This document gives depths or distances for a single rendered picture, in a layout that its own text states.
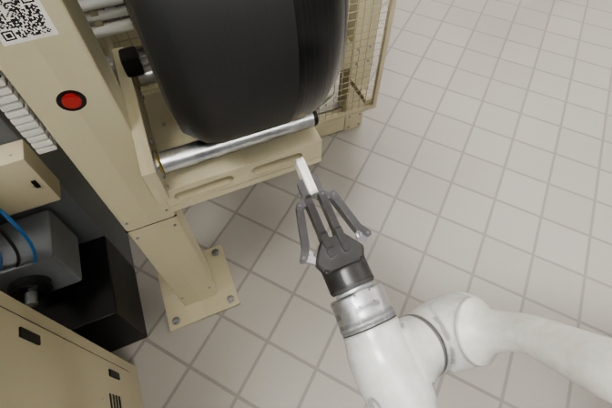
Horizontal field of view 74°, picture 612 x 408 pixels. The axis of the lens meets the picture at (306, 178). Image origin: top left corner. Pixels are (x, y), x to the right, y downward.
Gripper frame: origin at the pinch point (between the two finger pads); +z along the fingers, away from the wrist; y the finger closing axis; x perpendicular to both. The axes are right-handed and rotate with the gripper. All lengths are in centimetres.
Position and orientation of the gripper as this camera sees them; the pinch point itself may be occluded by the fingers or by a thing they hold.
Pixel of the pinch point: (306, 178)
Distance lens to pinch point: 70.7
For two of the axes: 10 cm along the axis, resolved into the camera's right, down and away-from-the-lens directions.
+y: -9.2, 3.2, -2.1
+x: -0.9, 3.6, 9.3
